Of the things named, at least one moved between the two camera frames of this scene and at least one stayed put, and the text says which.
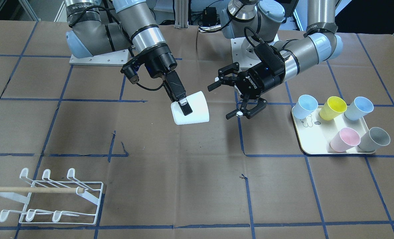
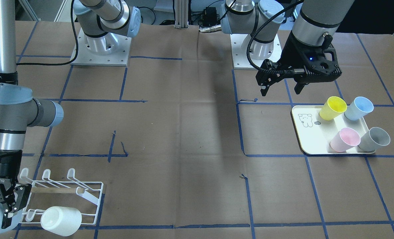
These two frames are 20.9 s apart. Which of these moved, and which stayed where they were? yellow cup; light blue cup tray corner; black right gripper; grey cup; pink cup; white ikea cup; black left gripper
Moved: black right gripper; white ikea cup; black left gripper
Stayed: pink cup; grey cup; light blue cup tray corner; yellow cup
